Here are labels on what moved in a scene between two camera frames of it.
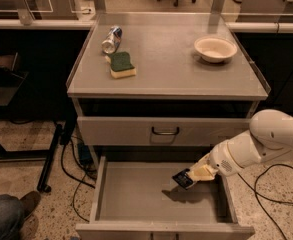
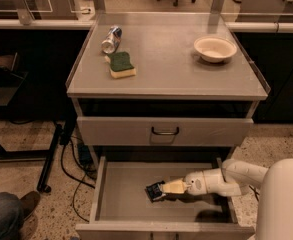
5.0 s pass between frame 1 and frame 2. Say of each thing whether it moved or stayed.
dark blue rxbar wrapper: moved
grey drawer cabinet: stayed
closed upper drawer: stayed
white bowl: stayed
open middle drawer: stayed
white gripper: moved
